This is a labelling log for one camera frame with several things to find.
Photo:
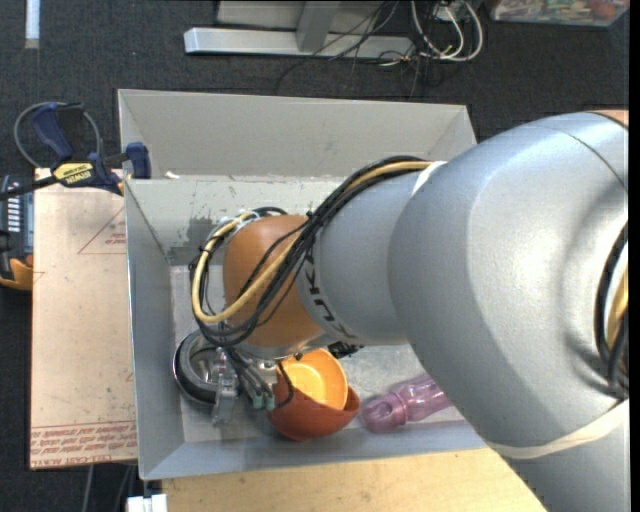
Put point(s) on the pale grey metal gripper finger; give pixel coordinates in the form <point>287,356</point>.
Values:
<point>225,406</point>

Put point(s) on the black and silver round dish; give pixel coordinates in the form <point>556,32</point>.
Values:
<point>192,372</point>

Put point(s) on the yellow-orange bowl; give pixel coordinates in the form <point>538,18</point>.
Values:
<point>317,382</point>

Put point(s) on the red-orange bowl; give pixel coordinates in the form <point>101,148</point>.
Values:
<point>310,422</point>

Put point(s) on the grey metal bin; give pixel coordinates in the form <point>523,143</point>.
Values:
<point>150,310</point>

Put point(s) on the pink clear plastic bottle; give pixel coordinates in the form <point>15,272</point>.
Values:
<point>400,405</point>

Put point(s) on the brown cardboard board, red print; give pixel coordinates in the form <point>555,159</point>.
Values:
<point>80,320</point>

